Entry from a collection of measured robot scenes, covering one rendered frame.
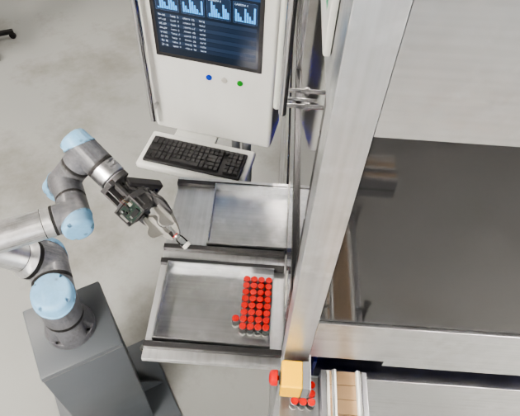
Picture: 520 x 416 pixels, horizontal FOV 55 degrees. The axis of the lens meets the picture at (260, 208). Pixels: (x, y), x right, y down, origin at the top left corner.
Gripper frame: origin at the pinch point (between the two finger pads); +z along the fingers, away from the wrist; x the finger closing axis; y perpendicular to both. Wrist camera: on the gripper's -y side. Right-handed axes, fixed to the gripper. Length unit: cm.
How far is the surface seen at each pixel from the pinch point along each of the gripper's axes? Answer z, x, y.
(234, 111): -20, 4, -79
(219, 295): 22.8, -19.1, -19.0
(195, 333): 24.8, -25.5, -6.4
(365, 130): 11, 62, 37
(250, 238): 18.4, -9.1, -39.9
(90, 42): -158, -106, -243
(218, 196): 0, -13, -51
